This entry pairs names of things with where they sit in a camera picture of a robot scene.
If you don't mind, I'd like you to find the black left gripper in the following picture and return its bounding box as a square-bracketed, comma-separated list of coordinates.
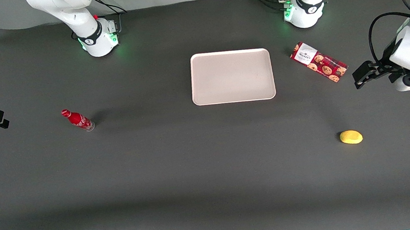
[349, 36, 407, 90]

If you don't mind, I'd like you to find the red tartan cookie box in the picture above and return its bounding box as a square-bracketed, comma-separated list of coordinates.
[289, 37, 350, 87]

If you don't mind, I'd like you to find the pale pink rectangular tray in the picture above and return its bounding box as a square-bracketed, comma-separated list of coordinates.
[187, 45, 277, 108]

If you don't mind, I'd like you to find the yellow lemon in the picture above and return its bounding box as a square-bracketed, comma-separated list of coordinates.
[339, 129, 364, 146]

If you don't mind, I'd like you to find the red cola bottle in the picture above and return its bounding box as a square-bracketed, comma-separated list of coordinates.
[61, 106, 96, 135]

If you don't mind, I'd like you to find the long looping black cable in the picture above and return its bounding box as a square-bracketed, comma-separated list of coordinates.
[366, 10, 410, 67]

